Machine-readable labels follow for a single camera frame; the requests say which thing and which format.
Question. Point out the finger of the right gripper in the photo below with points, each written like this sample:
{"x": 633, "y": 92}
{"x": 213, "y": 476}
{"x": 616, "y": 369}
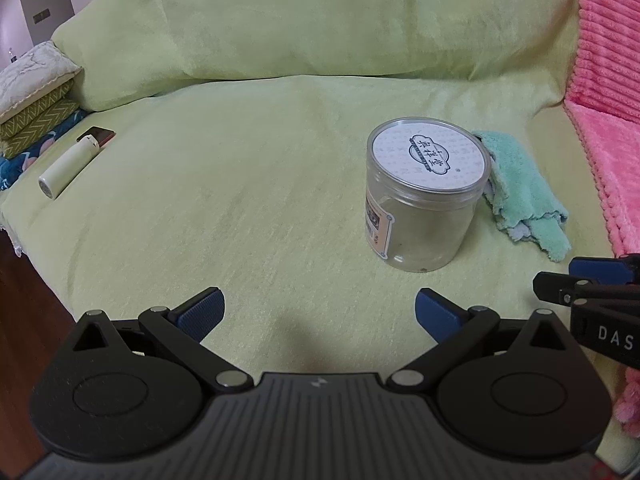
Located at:
{"x": 607, "y": 271}
{"x": 564, "y": 289}

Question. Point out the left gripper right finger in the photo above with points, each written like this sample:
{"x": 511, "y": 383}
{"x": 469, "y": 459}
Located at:
{"x": 460, "y": 335}

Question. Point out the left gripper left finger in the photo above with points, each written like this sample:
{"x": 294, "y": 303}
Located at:
{"x": 177, "y": 334}

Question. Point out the teal microfiber cloth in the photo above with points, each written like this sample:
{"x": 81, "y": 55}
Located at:
{"x": 522, "y": 203}

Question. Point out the clear plastic jar white lid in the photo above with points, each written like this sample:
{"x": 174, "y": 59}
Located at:
{"x": 424, "y": 180}

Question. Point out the pink fleece blanket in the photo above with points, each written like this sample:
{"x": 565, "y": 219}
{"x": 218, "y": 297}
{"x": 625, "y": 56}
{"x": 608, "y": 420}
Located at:
{"x": 602, "y": 101}

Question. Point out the white cylindrical bottle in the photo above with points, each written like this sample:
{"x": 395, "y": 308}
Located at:
{"x": 67, "y": 167}

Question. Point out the dark smartphone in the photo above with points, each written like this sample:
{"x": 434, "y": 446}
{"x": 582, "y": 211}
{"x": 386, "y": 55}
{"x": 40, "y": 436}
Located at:
{"x": 100, "y": 135}

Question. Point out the blue floral blanket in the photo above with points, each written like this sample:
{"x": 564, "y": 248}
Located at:
{"x": 12, "y": 168}

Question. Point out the light green sofa cover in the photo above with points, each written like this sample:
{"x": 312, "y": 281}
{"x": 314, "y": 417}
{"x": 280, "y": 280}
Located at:
{"x": 239, "y": 161}

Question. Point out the green patterned cushion lower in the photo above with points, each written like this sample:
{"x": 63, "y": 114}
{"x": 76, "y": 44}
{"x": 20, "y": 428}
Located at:
{"x": 11, "y": 147}

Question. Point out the green patterned cushion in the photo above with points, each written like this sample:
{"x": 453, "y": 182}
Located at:
{"x": 37, "y": 105}
{"x": 11, "y": 147}

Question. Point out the green patterned cushion upper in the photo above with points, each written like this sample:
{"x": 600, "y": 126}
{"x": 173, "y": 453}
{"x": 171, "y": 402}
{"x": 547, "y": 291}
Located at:
{"x": 37, "y": 105}

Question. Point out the white patterned pillow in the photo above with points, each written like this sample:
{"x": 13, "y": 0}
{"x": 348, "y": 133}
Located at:
{"x": 36, "y": 73}

